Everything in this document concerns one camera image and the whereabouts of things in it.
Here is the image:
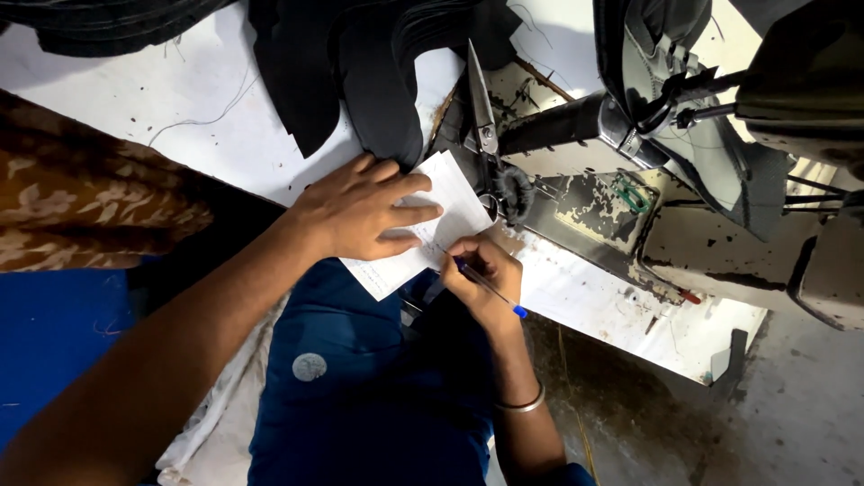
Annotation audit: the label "person's left hand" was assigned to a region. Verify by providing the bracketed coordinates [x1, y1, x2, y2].
[289, 153, 444, 263]

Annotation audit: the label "person's right hand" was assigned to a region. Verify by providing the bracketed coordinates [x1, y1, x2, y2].
[440, 235, 524, 329]

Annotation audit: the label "blue ballpoint pen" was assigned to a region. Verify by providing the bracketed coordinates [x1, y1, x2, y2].
[435, 244, 529, 320]

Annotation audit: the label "white lined paper sheet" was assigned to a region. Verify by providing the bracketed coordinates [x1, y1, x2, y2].
[339, 150, 495, 302]

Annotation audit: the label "steel scissors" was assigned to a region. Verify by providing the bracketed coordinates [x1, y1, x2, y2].
[466, 38, 504, 222]

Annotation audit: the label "silver bangle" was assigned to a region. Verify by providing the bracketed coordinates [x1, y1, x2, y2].
[494, 382, 546, 413]

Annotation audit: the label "person's blue garment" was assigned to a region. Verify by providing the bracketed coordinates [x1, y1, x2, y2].
[247, 258, 598, 486]

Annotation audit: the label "green clip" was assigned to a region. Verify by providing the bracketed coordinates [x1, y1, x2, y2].
[613, 174, 652, 214]

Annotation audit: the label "worn industrial sewing machine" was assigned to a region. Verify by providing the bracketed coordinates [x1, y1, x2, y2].
[427, 0, 864, 332]

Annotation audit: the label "stack of black shoe pieces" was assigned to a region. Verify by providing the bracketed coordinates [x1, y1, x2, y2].
[247, 0, 524, 171]

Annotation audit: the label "white crumpled cloth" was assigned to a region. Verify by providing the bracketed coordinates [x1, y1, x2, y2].
[157, 297, 291, 486]

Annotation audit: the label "brown patterned cloth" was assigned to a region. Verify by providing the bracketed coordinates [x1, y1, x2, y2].
[0, 89, 217, 274]

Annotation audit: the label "black fabric pile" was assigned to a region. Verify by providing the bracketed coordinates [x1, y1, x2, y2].
[0, 0, 237, 58]

